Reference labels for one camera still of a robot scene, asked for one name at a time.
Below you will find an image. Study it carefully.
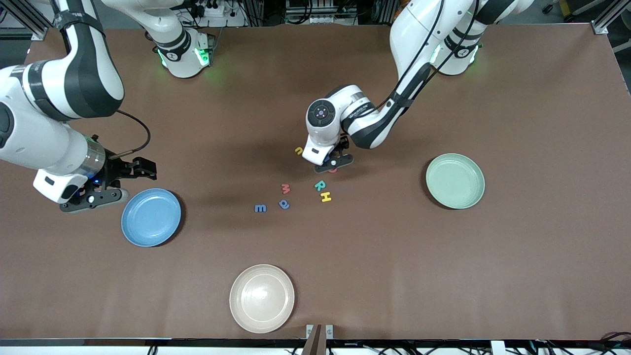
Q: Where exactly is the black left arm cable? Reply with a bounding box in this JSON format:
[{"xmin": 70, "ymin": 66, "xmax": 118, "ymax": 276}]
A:
[{"xmin": 374, "ymin": 0, "xmax": 479, "ymax": 111}]

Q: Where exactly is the black equipment rack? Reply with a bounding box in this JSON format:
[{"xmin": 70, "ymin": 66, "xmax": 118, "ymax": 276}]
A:
[{"xmin": 285, "ymin": 0, "xmax": 358, "ymax": 25}]

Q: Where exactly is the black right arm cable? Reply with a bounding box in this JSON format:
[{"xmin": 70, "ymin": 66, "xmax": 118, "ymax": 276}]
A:
[{"xmin": 108, "ymin": 109, "xmax": 151, "ymax": 159}]

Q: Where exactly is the blue round plate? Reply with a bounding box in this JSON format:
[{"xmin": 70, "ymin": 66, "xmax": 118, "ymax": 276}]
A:
[{"xmin": 121, "ymin": 188, "xmax": 182, "ymax": 248}]

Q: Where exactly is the green round plate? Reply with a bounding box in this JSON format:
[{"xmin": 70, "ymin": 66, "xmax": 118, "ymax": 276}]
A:
[{"xmin": 426, "ymin": 153, "xmax": 486, "ymax": 210}]

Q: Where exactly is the white power strip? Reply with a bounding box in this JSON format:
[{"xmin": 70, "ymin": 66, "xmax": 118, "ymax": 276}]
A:
[{"xmin": 195, "ymin": 0, "xmax": 237, "ymax": 19}]

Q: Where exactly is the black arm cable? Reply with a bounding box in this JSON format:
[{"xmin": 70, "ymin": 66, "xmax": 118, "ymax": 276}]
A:
[
  {"xmin": 108, "ymin": 109, "xmax": 151, "ymax": 159},
  {"xmin": 374, "ymin": 0, "xmax": 479, "ymax": 111}
]

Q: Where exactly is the beige round plate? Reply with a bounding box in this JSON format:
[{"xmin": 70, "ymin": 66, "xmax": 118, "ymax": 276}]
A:
[{"xmin": 229, "ymin": 264, "xmax": 295, "ymax": 334}]

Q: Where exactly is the aluminium frame profile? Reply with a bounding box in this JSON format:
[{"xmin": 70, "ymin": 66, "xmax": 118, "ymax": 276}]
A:
[
  {"xmin": 592, "ymin": 0, "xmax": 631, "ymax": 35},
  {"xmin": 0, "ymin": 0, "xmax": 47, "ymax": 41}
]

